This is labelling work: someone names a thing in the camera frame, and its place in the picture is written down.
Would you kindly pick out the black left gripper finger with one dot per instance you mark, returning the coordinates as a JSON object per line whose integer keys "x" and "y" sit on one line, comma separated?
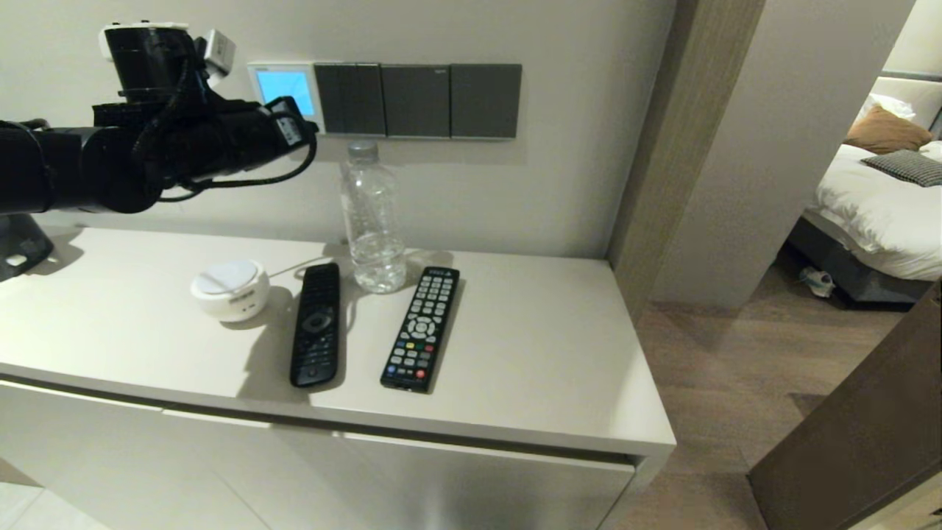
{"x": 293, "y": 110}
{"x": 293, "y": 136}

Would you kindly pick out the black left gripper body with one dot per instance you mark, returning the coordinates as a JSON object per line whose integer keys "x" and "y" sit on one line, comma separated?
{"x": 243, "y": 136}

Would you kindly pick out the white thermostat with blue screen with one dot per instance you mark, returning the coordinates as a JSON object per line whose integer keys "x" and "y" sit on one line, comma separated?
{"x": 291, "y": 85}

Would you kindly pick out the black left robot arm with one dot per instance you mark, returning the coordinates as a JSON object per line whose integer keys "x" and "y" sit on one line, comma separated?
{"x": 81, "y": 165}

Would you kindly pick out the plain black remote control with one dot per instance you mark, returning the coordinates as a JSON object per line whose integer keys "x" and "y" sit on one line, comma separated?
{"x": 316, "y": 331}

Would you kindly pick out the black remote with coloured buttons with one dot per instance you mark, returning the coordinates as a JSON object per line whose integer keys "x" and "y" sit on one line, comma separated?
{"x": 421, "y": 331}

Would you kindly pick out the clear plastic water bottle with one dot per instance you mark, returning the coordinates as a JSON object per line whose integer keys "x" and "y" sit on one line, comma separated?
{"x": 372, "y": 221}

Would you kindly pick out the white round device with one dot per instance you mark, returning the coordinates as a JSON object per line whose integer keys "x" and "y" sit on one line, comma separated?
{"x": 230, "y": 291}

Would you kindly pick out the black slanted stand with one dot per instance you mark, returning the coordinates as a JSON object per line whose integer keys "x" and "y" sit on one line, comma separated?
{"x": 18, "y": 246}

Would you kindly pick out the white sideboard cabinet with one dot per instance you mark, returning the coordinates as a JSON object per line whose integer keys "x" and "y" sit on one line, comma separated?
{"x": 530, "y": 346}

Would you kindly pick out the wide white cabinet door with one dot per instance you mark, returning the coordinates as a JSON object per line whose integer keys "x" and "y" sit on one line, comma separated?
{"x": 456, "y": 493}

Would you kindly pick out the pale slipper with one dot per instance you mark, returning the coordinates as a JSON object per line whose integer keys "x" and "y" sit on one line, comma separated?
{"x": 818, "y": 282}

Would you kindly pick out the bed with white duvet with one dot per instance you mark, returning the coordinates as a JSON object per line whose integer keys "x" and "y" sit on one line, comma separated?
{"x": 876, "y": 221}

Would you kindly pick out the brown pillow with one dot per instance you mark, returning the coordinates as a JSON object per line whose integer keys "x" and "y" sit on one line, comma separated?
{"x": 887, "y": 132}

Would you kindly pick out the white pillow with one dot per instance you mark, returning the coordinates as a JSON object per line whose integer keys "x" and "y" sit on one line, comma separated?
{"x": 933, "y": 151}
{"x": 887, "y": 107}

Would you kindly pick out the checkered pillow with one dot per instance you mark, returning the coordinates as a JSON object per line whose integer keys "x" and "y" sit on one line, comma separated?
{"x": 909, "y": 168}

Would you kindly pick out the grey upholstered headboard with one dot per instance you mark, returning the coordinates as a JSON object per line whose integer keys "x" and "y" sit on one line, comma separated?
{"x": 920, "y": 92}

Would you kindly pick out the dark brown wooden door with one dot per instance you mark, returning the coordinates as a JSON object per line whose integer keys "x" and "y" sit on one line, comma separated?
{"x": 861, "y": 427}

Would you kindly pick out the grey three-rocker switch plate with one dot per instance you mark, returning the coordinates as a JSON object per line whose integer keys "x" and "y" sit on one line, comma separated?
{"x": 349, "y": 99}

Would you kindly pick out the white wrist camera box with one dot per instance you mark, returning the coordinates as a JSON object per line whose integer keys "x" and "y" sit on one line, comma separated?
{"x": 219, "y": 51}

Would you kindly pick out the grey single switch plate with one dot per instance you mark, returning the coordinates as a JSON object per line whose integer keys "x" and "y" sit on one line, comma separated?
{"x": 416, "y": 101}
{"x": 486, "y": 101}

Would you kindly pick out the wood grain door frame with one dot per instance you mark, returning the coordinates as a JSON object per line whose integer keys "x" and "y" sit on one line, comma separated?
{"x": 677, "y": 147}

